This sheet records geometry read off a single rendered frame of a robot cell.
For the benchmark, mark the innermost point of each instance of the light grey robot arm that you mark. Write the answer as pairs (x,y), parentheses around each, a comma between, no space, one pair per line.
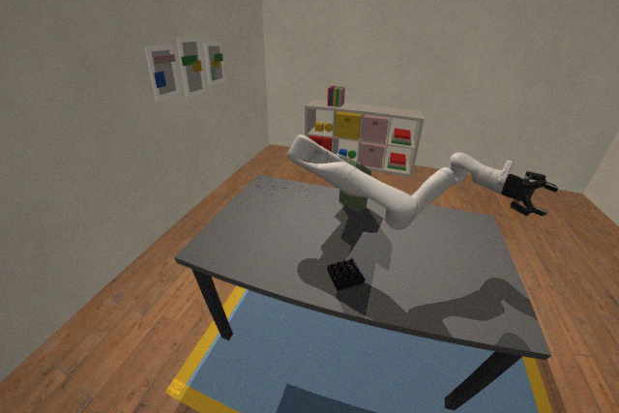
(401,208)

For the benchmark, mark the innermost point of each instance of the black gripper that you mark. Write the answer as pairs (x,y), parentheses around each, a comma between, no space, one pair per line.
(522,189)

